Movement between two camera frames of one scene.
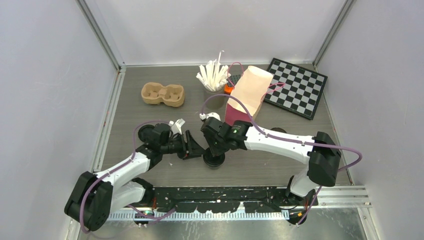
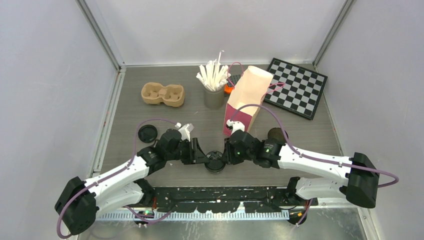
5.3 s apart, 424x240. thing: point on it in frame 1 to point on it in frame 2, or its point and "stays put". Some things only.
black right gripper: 215,150 to 228,156
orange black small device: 232,80 stays put
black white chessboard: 295,89 stays put
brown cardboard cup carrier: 173,95 stays put
